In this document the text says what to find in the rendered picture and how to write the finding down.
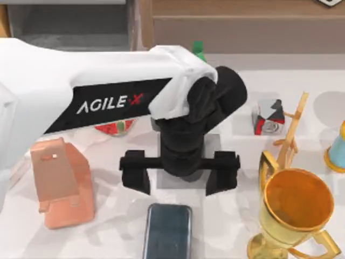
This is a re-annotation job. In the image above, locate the light blue and yellow bell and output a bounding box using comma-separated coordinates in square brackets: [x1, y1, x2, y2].
[324, 126, 345, 174]

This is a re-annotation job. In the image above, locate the grey cabinet with dark inside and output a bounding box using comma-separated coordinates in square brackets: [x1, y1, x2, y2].
[7, 0, 151, 52]

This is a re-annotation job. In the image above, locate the gold trophy cup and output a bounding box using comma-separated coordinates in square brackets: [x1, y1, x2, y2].
[247, 151, 342, 259]

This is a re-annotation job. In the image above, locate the salmon phone stand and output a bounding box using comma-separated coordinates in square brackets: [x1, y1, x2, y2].
[29, 137, 96, 230]

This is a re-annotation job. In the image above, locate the small wooden easel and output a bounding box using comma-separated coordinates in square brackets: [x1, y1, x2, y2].
[273, 91, 309, 169]

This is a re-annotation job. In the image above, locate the black and white object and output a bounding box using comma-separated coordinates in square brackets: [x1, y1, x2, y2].
[315, 0, 342, 9]

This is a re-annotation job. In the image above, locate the green bottle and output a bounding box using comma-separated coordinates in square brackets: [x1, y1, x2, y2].
[191, 40, 208, 64]

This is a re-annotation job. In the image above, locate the red and green round object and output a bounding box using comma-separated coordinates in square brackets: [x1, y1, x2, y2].
[94, 118, 137, 138]

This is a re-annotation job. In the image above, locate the dark smartphone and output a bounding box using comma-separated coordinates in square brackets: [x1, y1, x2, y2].
[142, 203, 193, 259]

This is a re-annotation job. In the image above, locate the wooden cupboard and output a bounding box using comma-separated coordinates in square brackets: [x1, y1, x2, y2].
[147, 0, 345, 54]

